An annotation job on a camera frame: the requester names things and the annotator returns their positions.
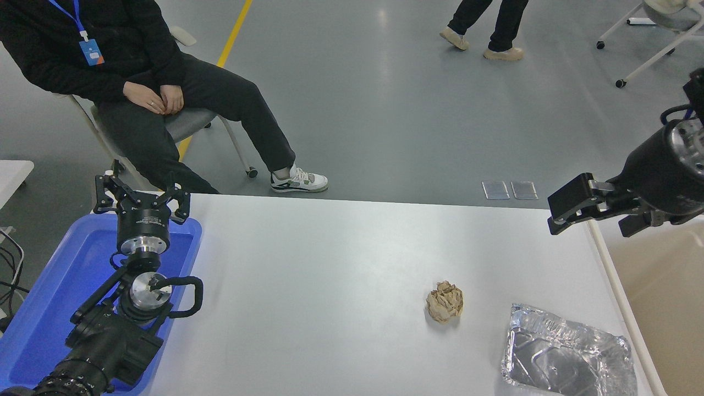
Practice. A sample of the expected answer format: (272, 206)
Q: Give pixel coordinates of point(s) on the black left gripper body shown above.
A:
(144, 223)

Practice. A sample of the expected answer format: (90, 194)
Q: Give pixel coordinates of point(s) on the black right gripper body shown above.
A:
(660, 181)

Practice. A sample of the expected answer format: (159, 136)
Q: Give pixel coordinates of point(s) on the silver foil tray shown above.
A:
(566, 357)

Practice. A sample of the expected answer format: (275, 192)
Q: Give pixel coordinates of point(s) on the clear floor plate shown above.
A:
(524, 190)
(496, 190)

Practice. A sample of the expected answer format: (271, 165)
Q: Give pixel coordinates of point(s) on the seated person's left hand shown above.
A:
(144, 98)

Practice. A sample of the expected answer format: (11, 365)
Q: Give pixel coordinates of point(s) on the seated person's right hand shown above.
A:
(172, 100)

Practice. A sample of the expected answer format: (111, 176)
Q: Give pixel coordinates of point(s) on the large pale bin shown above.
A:
(671, 286)

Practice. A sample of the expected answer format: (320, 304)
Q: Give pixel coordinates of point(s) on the small white side table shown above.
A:
(11, 176)

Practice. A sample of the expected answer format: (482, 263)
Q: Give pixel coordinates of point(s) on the blue plastic tray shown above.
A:
(55, 286)

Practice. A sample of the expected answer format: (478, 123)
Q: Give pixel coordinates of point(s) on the seated person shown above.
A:
(231, 104)

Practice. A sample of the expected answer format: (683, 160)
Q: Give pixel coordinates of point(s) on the crumpled tan paper ball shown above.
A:
(444, 302)

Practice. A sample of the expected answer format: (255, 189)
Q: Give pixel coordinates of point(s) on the white wheeled chair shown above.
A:
(674, 16)

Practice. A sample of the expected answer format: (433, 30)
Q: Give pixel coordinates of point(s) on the standing person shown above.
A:
(506, 27)

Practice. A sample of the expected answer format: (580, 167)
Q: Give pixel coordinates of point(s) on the grey chair with white frame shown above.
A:
(190, 121)

